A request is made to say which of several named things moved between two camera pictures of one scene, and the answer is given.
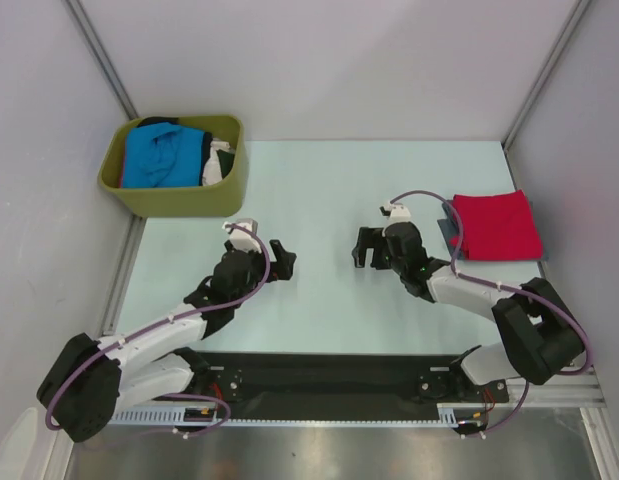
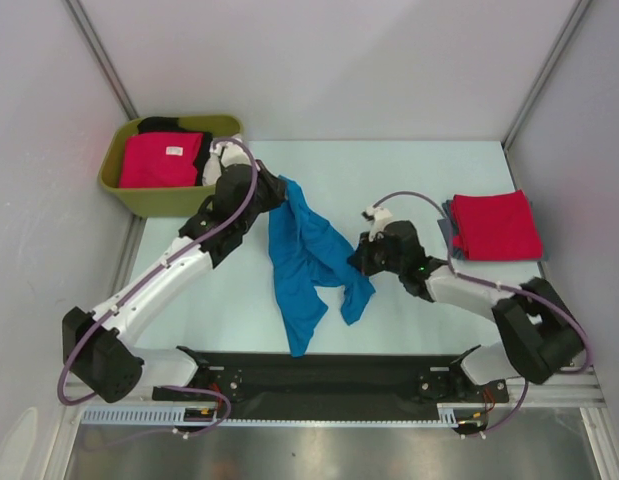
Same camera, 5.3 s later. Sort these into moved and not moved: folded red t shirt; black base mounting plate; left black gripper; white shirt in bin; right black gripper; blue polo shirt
Moved: blue polo shirt; left black gripper
Not moved: right black gripper; folded red t shirt; black base mounting plate; white shirt in bin
